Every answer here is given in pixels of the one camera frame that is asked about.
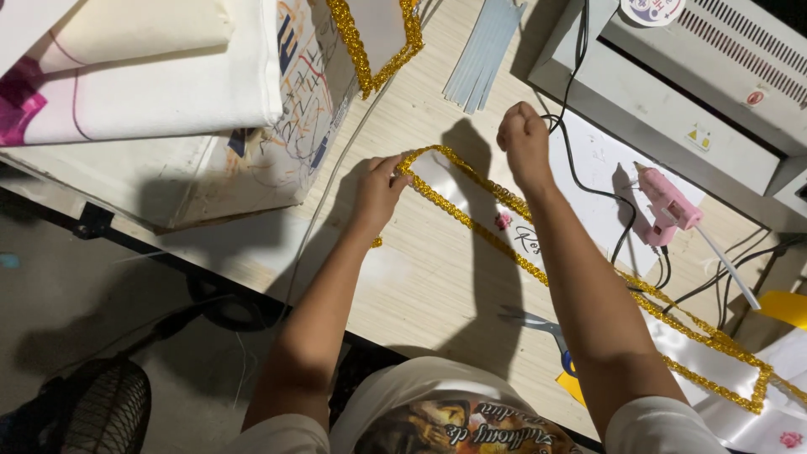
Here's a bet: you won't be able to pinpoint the person's right hand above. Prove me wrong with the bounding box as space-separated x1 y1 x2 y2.
497 101 556 198

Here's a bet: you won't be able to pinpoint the person's left hand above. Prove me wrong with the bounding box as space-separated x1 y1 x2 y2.
350 153 415 237

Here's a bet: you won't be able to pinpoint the white sash with gold trim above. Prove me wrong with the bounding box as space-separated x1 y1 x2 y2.
324 0 425 101
396 145 807 417

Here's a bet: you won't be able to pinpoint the bundle of clear glue sticks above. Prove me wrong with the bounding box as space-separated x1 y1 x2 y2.
442 0 528 116

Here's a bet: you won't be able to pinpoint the white paper sheet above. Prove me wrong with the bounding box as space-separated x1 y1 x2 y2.
547 109 708 280

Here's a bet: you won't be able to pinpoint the grey laminating machine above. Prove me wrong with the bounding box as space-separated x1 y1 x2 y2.
527 0 807 235

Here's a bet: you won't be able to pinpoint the pink hot glue gun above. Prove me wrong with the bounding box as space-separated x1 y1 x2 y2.
633 161 704 247

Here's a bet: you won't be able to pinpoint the round white sticker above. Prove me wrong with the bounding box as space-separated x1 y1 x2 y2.
620 0 687 28

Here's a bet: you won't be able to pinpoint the clear glue stick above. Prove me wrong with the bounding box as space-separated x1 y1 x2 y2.
692 224 762 311

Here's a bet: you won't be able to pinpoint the scribbled white cardboard box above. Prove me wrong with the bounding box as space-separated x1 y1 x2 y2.
0 0 361 235

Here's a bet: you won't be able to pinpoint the yellow paper piece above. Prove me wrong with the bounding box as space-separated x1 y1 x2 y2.
555 367 588 409
755 289 807 331

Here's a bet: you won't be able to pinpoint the person's white printed shirt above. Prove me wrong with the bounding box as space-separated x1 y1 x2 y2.
224 356 735 454

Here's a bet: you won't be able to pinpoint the folded white fabric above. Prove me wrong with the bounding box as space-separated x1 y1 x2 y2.
0 0 286 148

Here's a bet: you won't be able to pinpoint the white sash with pink rose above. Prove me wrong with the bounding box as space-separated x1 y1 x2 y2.
692 327 807 454

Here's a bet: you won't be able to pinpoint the cream fabric roll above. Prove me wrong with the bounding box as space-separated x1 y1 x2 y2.
28 0 235 71

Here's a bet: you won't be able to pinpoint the black fan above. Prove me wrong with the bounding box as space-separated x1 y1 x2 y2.
0 357 153 454

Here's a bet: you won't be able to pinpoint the black power cable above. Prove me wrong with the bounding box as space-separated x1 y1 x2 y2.
541 0 639 267

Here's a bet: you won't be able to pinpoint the scissors with blue handle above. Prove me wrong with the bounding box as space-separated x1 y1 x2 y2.
498 305 578 379

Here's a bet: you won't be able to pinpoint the bunch of black cables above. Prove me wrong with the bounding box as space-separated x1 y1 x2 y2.
652 232 807 332

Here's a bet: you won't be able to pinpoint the black table bracket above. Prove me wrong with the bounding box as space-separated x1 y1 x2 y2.
71 201 116 241

